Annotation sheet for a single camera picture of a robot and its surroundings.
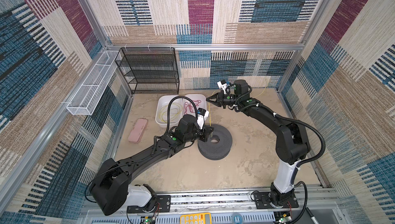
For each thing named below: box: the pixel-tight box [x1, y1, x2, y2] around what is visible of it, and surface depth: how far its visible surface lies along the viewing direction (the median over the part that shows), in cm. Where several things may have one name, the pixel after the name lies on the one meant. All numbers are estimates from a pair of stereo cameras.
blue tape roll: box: [231, 213, 245, 224], surface depth 71 cm
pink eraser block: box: [128, 118, 149, 144], surface depth 99 cm
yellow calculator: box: [179, 212, 213, 224], surface depth 70 cm
